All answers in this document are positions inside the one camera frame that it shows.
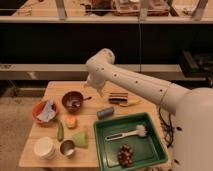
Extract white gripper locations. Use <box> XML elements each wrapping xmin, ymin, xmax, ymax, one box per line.
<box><xmin>84</xmin><ymin>74</ymin><xmax>105</xmax><ymax>96</ymax></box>

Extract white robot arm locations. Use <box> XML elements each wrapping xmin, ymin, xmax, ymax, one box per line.
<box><xmin>86</xmin><ymin>48</ymin><xmax>213</xmax><ymax>171</ymax></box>

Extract metal cup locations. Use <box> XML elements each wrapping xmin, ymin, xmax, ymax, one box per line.
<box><xmin>60</xmin><ymin>140</ymin><xmax>75</xmax><ymax>158</ymax></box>

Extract white paper cup stack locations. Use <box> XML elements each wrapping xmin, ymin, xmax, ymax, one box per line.
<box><xmin>34</xmin><ymin>137</ymin><xmax>55</xmax><ymax>159</ymax></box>

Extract dark striped block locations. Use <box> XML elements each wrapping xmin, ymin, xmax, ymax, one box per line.
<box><xmin>108</xmin><ymin>93</ymin><xmax>128</xmax><ymax>104</ymax></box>

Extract dark red bowl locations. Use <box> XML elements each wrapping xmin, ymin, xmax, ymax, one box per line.
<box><xmin>62</xmin><ymin>91</ymin><xmax>83</xmax><ymax>113</ymax></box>

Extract blue grey can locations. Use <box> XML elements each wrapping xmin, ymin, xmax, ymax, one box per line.
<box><xmin>97</xmin><ymin>107</ymin><xmax>114</xmax><ymax>119</ymax></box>

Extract yellow banana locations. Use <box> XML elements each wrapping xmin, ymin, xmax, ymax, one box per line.
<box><xmin>119</xmin><ymin>99</ymin><xmax>141</xmax><ymax>107</ymax></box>

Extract white crumpled packet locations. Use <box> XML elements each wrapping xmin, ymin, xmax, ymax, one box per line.
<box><xmin>37</xmin><ymin>100</ymin><xmax>56</xmax><ymax>122</ymax></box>

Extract orange bowl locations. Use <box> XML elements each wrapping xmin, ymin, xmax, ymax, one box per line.
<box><xmin>32</xmin><ymin>99</ymin><xmax>58</xmax><ymax>126</ymax></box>

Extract green chili pepper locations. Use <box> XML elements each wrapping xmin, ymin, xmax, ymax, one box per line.
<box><xmin>57</xmin><ymin>120</ymin><xmax>64</xmax><ymax>142</ymax></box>

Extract white dish brush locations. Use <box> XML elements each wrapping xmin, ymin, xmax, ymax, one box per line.
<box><xmin>105</xmin><ymin>125</ymin><xmax>147</xmax><ymax>141</ymax></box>

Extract brown grape bunch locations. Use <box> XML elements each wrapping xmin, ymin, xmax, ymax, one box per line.
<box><xmin>117</xmin><ymin>144</ymin><xmax>133</xmax><ymax>167</ymax></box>

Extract green plastic tray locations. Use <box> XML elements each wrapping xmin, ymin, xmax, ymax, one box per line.
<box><xmin>94</xmin><ymin>113</ymin><xmax>168</xmax><ymax>171</ymax></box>

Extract black box on shelf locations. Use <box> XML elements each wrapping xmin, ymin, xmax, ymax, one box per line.
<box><xmin>179</xmin><ymin>51</ymin><xmax>213</xmax><ymax>77</ymax></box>

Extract black cables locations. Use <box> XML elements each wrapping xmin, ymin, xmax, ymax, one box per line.
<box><xmin>157</xmin><ymin>106</ymin><xmax>176</xmax><ymax>149</ymax></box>

